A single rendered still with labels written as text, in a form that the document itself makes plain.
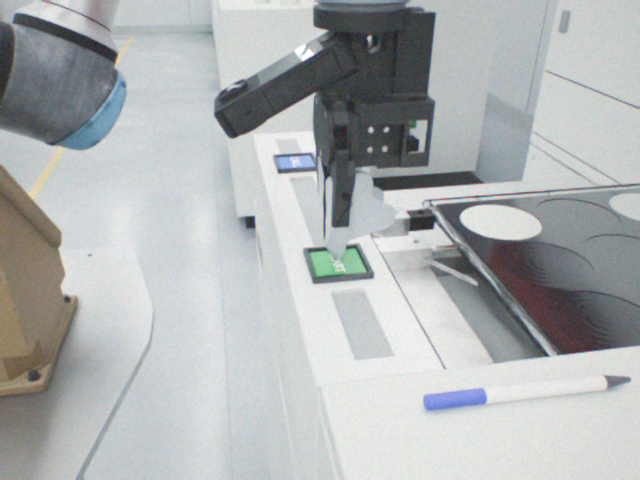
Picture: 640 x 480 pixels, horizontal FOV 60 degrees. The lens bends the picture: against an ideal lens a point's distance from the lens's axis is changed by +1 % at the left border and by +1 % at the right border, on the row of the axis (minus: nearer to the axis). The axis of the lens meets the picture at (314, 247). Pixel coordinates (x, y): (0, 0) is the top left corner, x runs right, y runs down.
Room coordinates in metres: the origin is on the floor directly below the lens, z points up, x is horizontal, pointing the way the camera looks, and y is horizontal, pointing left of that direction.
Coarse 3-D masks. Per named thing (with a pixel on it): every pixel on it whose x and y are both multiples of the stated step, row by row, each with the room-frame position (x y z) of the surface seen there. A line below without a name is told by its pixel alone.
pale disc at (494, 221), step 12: (468, 216) 0.66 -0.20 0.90; (480, 216) 0.66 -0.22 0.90; (492, 216) 0.66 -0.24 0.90; (504, 216) 0.66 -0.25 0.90; (516, 216) 0.66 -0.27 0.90; (528, 216) 0.66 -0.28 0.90; (480, 228) 0.63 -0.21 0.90; (492, 228) 0.63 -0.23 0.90; (504, 228) 0.63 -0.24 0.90; (516, 228) 0.63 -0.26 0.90; (528, 228) 0.63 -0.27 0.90; (540, 228) 0.63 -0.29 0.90
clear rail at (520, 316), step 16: (432, 208) 0.68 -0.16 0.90; (464, 240) 0.59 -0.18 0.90; (464, 256) 0.56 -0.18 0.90; (480, 272) 0.52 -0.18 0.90; (496, 288) 0.49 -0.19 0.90; (512, 304) 0.46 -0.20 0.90; (528, 320) 0.43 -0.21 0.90; (528, 336) 0.42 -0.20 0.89; (544, 336) 0.41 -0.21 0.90; (544, 352) 0.39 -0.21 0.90
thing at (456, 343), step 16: (400, 272) 0.55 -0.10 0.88; (416, 272) 0.55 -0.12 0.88; (432, 272) 0.55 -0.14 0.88; (416, 288) 0.52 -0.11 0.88; (432, 288) 0.52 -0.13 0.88; (416, 304) 0.49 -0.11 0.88; (432, 304) 0.49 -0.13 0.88; (448, 304) 0.49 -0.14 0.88; (432, 320) 0.46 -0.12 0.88; (448, 320) 0.46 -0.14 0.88; (464, 320) 0.46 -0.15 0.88; (432, 336) 0.43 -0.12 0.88; (448, 336) 0.43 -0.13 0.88; (464, 336) 0.43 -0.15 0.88; (448, 352) 0.41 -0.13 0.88; (464, 352) 0.41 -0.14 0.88; (480, 352) 0.41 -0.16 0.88; (448, 368) 0.39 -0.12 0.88
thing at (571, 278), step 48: (624, 192) 0.74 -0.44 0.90; (480, 240) 0.60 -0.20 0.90; (528, 240) 0.59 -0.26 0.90; (576, 240) 0.59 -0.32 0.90; (624, 240) 0.60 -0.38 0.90; (528, 288) 0.49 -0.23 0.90; (576, 288) 0.49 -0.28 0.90; (624, 288) 0.49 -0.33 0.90; (576, 336) 0.41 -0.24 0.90; (624, 336) 0.41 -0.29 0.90
